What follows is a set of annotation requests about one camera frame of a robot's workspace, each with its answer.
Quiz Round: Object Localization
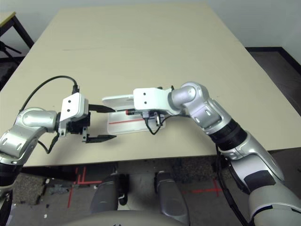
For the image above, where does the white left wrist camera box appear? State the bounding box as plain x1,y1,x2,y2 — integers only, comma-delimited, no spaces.
58,93,89,137

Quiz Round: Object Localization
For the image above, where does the side table with black legs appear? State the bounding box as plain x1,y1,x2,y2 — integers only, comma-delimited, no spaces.
0,11,35,55

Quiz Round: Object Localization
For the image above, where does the dark speckled floor mat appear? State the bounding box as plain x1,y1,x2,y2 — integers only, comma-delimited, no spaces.
11,173,47,205
173,158,216,184

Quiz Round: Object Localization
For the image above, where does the grey right robot leg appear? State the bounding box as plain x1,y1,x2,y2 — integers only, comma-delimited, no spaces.
154,171,189,222

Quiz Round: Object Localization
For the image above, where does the grey crumpled floor scrap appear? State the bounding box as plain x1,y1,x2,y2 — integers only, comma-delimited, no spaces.
49,185,70,195

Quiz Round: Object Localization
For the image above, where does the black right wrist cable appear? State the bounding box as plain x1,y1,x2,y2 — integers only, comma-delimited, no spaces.
143,116,250,226

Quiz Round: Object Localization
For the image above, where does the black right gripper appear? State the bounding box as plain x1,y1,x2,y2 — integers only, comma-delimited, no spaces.
141,109,166,129

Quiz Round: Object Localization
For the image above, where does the black tripod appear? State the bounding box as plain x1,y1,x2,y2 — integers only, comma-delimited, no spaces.
0,41,23,64

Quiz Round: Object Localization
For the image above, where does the grey left robot leg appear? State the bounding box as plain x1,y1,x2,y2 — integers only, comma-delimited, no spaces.
90,173,129,214

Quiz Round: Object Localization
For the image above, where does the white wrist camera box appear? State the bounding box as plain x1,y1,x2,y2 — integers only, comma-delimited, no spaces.
58,93,89,137
133,87,174,116

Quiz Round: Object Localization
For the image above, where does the grey robot torso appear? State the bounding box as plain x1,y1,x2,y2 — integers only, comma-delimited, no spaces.
58,211,189,226

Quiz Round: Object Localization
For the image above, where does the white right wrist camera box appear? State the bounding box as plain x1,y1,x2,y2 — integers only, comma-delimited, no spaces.
133,87,174,116

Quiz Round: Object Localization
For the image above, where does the grey robot leg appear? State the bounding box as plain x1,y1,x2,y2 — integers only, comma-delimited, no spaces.
154,171,189,222
90,173,129,214

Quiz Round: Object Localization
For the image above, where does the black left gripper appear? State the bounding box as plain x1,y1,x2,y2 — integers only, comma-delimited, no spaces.
67,104,118,144

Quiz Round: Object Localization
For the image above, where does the white plastic pencil case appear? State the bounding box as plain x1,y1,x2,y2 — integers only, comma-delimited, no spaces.
102,94,166,136

